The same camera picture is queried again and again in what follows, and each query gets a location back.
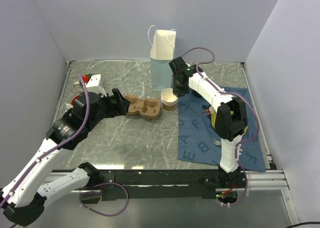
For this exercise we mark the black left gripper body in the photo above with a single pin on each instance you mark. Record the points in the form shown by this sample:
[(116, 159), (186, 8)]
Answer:
[(107, 109)]

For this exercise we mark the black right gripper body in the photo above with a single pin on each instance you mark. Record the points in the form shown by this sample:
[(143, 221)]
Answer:
[(178, 90)]

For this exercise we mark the brown pulp cup carrier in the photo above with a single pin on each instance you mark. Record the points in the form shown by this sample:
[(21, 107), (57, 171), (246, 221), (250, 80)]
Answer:
[(148, 108)]

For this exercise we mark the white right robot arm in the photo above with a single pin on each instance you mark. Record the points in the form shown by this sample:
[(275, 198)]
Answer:
[(229, 122)]

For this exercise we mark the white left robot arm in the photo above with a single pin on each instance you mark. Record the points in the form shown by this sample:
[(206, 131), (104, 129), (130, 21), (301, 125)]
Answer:
[(25, 198)]

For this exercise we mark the stacked brown paper cups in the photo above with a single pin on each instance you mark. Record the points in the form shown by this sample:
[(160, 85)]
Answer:
[(168, 99)]

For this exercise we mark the red cup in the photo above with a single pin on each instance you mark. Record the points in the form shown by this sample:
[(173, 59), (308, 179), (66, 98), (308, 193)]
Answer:
[(73, 102)]

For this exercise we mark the light blue paper bag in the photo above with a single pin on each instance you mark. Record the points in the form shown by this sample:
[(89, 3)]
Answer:
[(162, 52)]

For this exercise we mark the green polka dot plate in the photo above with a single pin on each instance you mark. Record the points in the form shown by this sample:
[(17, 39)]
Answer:
[(213, 119)]

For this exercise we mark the blue letter print cloth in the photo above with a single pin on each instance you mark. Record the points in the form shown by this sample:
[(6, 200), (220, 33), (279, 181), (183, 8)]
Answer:
[(195, 134)]

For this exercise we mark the silver fork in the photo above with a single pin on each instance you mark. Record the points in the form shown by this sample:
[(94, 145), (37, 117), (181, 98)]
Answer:
[(216, 142)]

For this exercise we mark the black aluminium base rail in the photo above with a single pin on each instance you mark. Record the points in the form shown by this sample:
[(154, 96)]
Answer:
[(110, 185)]

